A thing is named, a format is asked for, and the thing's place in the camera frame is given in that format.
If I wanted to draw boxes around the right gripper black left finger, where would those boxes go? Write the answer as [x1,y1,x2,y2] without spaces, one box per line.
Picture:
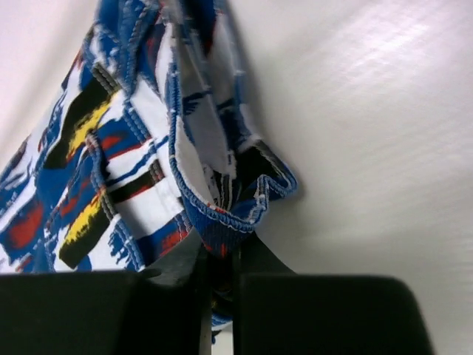
[1,231,211,354]

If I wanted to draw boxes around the blue white red patterned trousers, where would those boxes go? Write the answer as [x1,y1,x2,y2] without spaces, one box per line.
[1,1,297,331]

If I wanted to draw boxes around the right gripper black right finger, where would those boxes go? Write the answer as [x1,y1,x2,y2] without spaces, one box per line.
[233,234,435,355]

